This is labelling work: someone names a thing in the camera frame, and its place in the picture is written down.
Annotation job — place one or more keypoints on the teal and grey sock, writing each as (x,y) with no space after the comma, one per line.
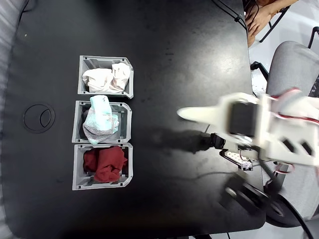
(99,119)

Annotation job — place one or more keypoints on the dark red sock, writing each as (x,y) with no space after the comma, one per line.
(107,164)

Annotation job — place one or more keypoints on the person's hand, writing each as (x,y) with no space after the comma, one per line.
(258,21)

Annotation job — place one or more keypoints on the grey office chair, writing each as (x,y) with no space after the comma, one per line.
(286,69)

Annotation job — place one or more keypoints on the black floral patterned cloth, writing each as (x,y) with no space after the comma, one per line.
(315,87)

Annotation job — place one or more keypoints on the grey plastic storage bin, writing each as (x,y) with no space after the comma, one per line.
(77,123)
(83,74)
(77,164)

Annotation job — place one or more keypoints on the black round table grommet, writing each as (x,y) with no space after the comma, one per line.
(32,119)

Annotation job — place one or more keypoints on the white pleated curtain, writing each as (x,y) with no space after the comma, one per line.
(5,74)

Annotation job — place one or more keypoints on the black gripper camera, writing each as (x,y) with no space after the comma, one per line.
(239,194)

